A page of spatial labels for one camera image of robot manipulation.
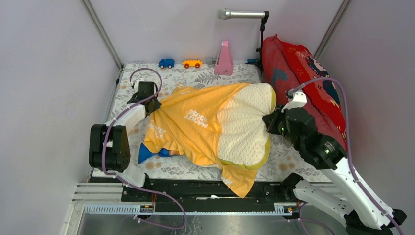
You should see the yellow pillowcase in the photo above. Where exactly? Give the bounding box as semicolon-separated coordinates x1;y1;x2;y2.
138;83;257;198

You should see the white yellow pillow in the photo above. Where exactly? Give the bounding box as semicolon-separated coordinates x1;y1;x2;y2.
217;83;276;170

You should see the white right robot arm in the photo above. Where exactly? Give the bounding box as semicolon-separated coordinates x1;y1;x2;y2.
262;106;407;235

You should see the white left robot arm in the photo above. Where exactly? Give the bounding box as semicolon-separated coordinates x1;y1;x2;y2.
88;81;161;201

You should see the red patterned pillow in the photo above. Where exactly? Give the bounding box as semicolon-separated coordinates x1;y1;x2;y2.
262;35;347;149

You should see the blue toy car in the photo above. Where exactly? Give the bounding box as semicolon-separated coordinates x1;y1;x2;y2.
158;58;175;69

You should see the floral bed sheet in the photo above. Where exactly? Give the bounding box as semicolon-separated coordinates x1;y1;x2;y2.
108;63;329;183

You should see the orange toy car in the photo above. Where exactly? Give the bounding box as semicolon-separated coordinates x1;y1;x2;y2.
182;60;203;69

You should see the pink metronome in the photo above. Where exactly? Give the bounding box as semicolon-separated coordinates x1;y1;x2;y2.
214;40;234;76

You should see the silver microphone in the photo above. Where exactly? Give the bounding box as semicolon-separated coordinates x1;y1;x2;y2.
217;8;269;20

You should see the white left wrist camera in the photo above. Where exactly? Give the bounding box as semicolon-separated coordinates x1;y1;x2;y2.
130;79;143;91

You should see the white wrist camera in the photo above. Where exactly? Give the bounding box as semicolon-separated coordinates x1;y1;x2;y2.
130;79;143;91
281;90;307;113

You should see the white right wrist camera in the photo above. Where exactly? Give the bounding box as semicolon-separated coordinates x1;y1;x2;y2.
281;90;307;113

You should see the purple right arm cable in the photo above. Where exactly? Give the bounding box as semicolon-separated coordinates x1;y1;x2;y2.
285;77;406;235

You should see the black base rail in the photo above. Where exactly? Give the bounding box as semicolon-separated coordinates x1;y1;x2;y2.
121;179;302;216

